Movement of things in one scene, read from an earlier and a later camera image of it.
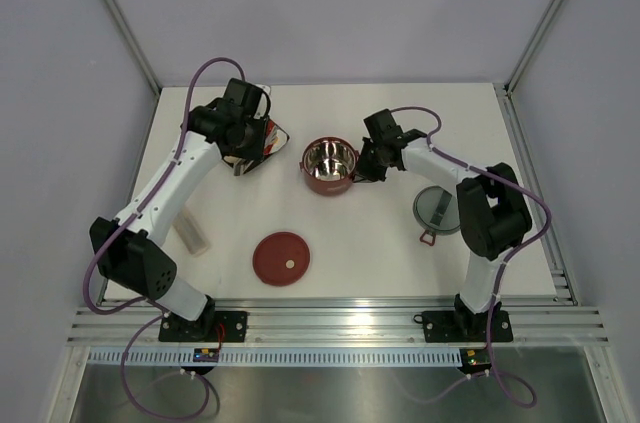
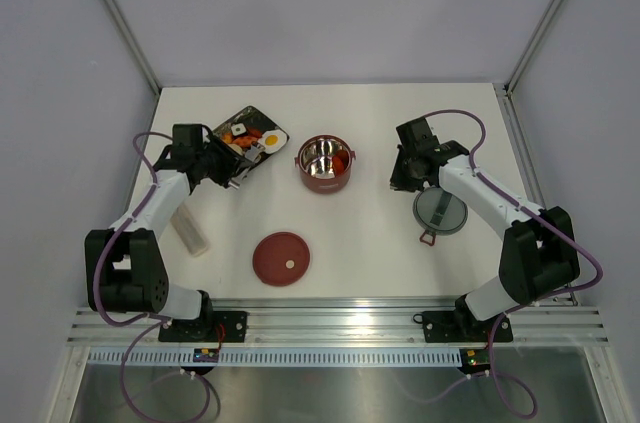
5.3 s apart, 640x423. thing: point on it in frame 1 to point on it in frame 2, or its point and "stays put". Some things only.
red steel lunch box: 329,165 stays put
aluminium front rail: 333,327 stays put
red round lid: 280,259 stays put
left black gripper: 260,124 to 229,162
